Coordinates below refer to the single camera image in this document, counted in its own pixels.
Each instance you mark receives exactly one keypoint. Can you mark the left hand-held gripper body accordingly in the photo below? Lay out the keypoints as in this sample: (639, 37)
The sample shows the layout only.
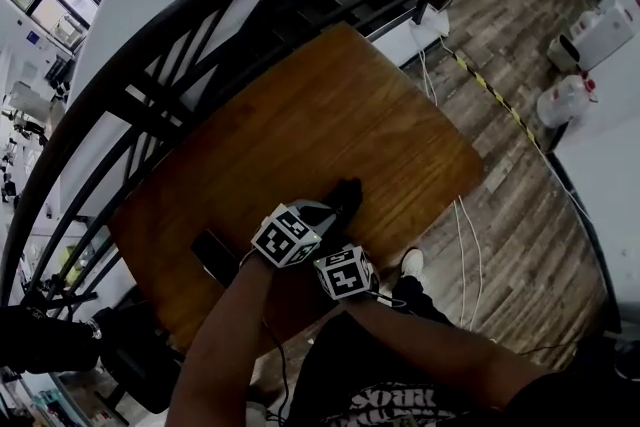
(285, 237)

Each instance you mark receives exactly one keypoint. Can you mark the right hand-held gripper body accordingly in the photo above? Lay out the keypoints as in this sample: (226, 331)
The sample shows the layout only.
(345, 277)

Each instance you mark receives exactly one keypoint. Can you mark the black oval case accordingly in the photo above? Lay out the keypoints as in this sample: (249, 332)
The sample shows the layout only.
(347, 195)

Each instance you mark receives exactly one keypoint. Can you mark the person's right forearm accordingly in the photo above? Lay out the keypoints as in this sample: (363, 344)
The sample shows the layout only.
(425, 340)

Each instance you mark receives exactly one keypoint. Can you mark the person's left forearm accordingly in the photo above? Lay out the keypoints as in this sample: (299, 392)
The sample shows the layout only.
(220, 340)

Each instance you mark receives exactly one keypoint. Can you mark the white sneaker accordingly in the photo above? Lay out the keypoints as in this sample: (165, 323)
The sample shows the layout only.
(412, 262)

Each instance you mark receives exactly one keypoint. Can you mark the black trousers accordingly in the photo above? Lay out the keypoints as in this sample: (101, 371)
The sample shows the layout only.
(415, 290)

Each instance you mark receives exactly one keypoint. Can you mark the black smartphone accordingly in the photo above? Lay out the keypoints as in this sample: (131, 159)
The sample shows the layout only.
(212, 252)

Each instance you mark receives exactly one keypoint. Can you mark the black printed t-shirt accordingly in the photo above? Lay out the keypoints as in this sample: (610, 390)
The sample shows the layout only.
(325, 380)

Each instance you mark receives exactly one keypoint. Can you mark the black office chair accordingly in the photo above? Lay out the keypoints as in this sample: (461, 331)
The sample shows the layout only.
(50, 345)

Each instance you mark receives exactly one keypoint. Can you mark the clear water jug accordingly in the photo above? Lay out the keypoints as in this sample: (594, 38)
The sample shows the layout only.
(565, 100)

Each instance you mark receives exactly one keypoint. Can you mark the white waste bin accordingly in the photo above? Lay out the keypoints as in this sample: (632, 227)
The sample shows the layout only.
(562, 52)

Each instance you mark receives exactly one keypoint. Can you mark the white floor appliance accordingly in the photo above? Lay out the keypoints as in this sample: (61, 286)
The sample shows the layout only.
(607, 32)

